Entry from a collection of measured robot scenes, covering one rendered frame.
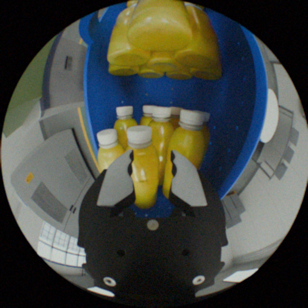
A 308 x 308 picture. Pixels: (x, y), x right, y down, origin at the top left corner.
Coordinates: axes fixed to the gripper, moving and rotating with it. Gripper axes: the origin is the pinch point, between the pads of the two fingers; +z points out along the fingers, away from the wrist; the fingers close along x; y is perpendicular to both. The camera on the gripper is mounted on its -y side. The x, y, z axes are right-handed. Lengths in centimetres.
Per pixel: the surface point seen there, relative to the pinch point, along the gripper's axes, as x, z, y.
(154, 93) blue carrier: 0.4, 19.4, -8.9
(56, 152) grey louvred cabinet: -139, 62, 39
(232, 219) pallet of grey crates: 233, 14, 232
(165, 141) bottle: 2.5, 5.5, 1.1
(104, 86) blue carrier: -11.2, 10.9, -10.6
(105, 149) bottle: -8.9, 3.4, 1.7
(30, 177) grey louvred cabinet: -140, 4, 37
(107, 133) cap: -8.1, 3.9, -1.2
